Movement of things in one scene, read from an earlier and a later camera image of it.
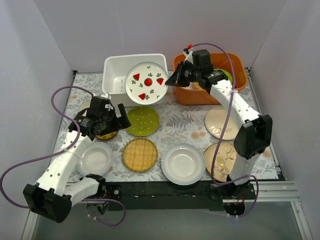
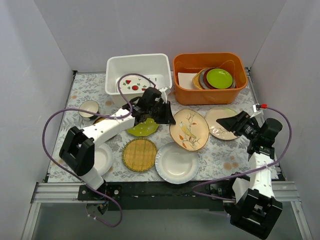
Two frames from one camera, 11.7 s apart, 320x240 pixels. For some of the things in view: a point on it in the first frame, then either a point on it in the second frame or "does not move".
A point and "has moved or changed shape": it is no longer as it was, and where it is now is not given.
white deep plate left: x=96 y=159 does not move
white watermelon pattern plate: x=145 y=83 has moved or changed shape
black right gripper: x=182 y=75 → x=238 y=123
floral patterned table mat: x=166 y=143 does not move
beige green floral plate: x=214 y=121 does not move
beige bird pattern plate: x=225 y=161 → x=189 y=130
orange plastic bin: x=195 y=94 does not move
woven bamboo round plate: x=140 y=154 does not move
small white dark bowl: x=84 y=105 does not move
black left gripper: x=116 y=119 → x=158 y=110
